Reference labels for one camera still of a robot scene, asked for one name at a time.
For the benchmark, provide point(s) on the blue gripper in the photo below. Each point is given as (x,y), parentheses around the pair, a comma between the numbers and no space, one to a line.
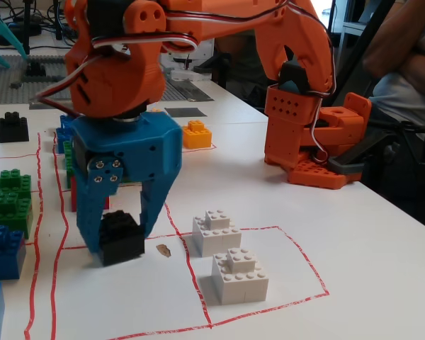
(145,149)

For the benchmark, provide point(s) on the black lego block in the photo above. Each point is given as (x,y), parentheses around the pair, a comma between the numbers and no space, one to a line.
(13,129)
(35,69)
(122,241)

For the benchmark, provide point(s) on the bare person forearm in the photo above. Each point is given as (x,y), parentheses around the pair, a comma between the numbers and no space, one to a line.
(393,60)

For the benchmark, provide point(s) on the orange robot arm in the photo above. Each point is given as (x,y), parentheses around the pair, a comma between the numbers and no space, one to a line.
(233,21)

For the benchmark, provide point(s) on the red lego block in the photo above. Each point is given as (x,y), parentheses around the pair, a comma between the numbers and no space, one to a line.
(73,198)

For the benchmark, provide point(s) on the yellow lego block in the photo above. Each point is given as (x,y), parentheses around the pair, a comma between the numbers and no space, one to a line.
(156,110)
(196,136)

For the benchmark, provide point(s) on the white lego block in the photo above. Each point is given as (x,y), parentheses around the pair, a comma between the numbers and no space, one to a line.
(216,235)
(239,280)

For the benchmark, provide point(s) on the brown tape scrap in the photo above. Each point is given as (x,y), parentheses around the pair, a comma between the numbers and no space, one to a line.
(164,250)

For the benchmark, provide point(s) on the smooth grey tape strip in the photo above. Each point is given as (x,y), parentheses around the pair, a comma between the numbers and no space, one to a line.
(49,103)

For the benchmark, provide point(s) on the wrinkled grey tape strip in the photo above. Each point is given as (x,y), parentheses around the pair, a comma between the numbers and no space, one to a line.
(191,92)

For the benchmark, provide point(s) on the small grey lego piece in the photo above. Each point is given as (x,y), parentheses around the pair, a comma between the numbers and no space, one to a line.
(16,85)

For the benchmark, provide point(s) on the grey lego baseplate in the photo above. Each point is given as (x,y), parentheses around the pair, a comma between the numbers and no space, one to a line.
(3,95)

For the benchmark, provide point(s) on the person in green shirt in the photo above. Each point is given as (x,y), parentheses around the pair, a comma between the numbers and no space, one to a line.
(241,63)

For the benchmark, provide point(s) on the black stand pole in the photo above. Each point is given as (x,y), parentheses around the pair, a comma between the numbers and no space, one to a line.
(26,28)
(58,19)

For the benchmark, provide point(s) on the grey table clamp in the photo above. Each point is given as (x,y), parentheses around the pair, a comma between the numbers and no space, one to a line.
(343,164)

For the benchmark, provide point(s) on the black office chair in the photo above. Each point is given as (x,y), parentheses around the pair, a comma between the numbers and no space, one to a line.
(403,184)

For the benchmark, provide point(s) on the person in white shirt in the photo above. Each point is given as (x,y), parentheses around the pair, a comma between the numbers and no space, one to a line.
(393,95)

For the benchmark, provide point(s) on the black tripod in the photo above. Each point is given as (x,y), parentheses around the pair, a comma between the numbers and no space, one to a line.
(365,35)

